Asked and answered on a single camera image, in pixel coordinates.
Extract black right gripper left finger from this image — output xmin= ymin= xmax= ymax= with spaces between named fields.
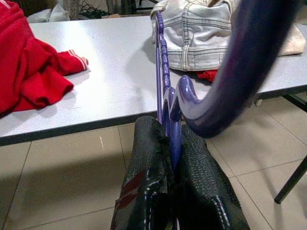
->
xmin=112 ymin=116 xmax=175 ymax=230

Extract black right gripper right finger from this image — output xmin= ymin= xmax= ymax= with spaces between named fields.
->
xmin=176 ymin=125 xmax=250 ymax=230

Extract purple plastic hanger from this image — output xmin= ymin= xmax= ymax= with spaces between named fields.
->
xmin=154 ymin=0 xmax=302 ymax=173

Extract red garment white stripes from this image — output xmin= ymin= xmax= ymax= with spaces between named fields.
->
xmin=0 ymin=0 xmax=89 ymax=114

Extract small red cloth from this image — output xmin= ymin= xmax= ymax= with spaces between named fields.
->
xmin=196 ymin=69 xmax=219 ymax=82

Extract grey table black legs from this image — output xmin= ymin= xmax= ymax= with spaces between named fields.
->
xmin=0 ymin=15 xmax=307 ymax=204

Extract light denim jeans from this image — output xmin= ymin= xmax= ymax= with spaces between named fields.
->
xmin=150 ymin=0 xmax=240 ymax=71

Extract cream cloth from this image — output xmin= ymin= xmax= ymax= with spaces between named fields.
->
xmin=279 ymin=23 xmax=307 ymax=56

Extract white plastic bag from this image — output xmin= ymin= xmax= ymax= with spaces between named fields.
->
xmin=26 ymin=3 xmax=72 ymax=23

